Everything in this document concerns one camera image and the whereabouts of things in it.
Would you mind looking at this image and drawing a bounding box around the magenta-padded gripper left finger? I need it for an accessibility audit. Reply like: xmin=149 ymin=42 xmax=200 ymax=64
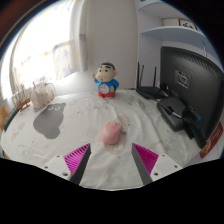
xmin=42 ymin=143 xmax=92 ymax=186

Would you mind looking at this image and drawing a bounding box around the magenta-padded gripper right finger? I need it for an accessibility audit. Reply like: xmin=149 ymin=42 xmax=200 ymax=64
xmin=131 ymin=143 xmax=184 ymax=186

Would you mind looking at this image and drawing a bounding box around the pink computer mouse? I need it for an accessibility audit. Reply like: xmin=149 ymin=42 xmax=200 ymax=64
xmin=100 ymin=120 xmax=124 ymax=146

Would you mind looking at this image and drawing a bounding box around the grey bear-shaped mouse pad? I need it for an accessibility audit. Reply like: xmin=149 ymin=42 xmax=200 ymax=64
xmin=32 ymin=102 xmax=67 ymax=140

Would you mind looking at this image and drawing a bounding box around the white patterned tablecloth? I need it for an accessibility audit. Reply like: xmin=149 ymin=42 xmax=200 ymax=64
xmin=0 ymin=88 xmax=224 ymax=191

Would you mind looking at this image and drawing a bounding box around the red flat packet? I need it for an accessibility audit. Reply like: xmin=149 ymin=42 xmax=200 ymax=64
xmin=199 ymin=121 xmax=224 ymax=159

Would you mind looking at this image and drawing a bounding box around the black router with antennas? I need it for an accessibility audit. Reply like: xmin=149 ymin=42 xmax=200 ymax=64
xmin=134 ymin=61 xmax=168 ymax=100

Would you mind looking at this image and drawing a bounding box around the dark keyboard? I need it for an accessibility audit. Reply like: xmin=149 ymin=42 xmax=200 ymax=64
xmin=1 ymin=106 xmax=21 ymax=132

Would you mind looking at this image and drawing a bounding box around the wooden model sailing ship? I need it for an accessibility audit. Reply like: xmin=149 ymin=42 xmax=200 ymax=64
xmin=10 ymin=83 xmax=32 ymax=111

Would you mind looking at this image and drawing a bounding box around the cartoon boy figurine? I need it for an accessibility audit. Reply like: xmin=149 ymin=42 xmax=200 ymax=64
xmin=92 ymin=61 xmax=120 ymax=99

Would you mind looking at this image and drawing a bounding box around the orange wooden chair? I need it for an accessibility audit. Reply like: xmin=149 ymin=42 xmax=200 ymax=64
xmin=0 ymin=105 xmax=9 ymax=129

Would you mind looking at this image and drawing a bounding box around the black computer monitor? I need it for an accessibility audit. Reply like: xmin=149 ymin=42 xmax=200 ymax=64
xmin=159 ymin=45 xmax=224 ymax=149

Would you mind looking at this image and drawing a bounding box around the white star-print curtain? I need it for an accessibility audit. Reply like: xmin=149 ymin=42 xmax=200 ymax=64
xmin=9 ymin=0 xmax=89 ymax=98

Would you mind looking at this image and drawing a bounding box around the white wall shelf unit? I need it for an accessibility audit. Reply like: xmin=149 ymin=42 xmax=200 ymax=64
xmin=134 ymin=0 xmax=214 ymax=54

